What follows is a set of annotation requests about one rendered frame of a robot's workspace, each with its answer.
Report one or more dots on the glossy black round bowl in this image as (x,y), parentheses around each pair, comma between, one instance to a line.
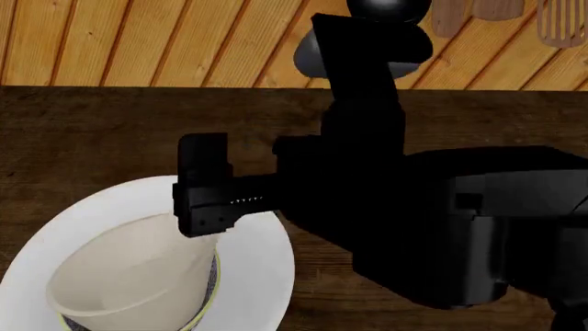
(386,8)

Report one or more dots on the white plate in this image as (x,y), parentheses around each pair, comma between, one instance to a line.
(259,265)

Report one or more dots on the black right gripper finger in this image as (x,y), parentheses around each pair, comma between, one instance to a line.
(363,79)
(202,179)

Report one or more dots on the grey round bowl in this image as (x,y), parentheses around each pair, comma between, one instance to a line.
(310,55)

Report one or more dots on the light wooden spatula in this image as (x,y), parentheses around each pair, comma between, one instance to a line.
(498,8)

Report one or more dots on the slotted wooden spatula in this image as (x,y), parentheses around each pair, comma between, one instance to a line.
(558,24)

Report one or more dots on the beige cup with patterned rim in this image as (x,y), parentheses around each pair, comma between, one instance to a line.
(128,276)

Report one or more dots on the dark wooden spoon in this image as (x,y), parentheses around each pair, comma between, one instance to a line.
(448,19)

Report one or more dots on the grey patterned bowl yellow rim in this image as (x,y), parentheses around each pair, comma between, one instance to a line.
(212,276)

